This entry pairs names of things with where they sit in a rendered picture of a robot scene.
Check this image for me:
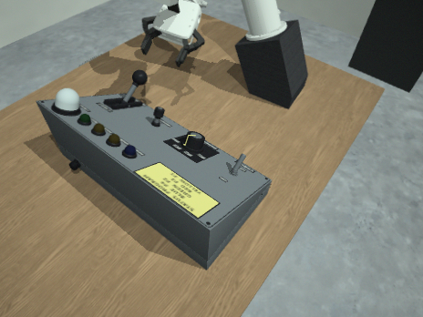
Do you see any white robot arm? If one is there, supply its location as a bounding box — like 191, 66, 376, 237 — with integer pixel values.
153, 0, 287, 41

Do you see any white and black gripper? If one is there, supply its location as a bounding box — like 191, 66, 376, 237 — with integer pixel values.
141, 0, 205, 67

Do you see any grey control console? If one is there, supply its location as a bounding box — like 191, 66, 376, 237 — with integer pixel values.
36, 70, 272, 270

